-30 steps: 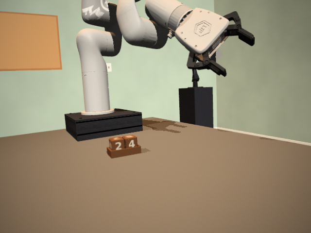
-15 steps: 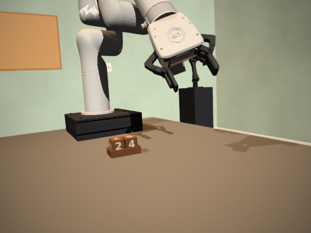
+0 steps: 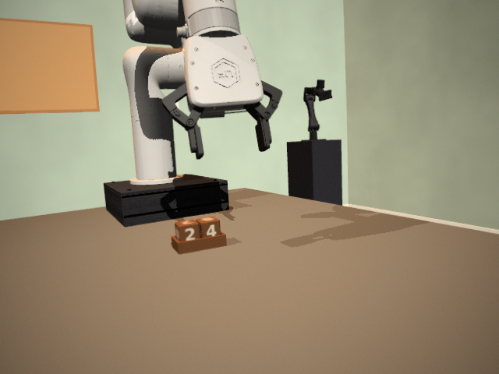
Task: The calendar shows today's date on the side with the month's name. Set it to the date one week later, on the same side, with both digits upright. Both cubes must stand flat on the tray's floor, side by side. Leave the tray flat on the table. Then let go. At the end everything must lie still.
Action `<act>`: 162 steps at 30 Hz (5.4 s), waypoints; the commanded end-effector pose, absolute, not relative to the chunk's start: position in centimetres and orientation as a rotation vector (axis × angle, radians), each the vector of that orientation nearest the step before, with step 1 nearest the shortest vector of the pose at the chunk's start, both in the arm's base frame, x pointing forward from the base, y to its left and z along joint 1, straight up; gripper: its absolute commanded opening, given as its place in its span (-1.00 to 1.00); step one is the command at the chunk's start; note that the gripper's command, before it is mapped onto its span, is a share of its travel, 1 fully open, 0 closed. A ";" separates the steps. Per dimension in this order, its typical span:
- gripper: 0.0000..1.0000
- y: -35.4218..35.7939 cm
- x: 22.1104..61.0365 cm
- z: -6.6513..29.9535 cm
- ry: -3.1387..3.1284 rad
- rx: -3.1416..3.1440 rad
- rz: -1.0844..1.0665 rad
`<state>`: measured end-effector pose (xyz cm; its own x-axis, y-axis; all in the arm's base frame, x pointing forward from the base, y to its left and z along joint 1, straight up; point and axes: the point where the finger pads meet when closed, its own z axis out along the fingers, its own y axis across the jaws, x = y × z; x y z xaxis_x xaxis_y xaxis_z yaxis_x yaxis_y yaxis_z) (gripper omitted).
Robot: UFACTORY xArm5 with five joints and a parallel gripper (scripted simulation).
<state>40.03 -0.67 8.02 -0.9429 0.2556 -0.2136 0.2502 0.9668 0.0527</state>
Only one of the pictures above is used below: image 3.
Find orange number cube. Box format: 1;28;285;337
196;217;221;238
175;220;200;242

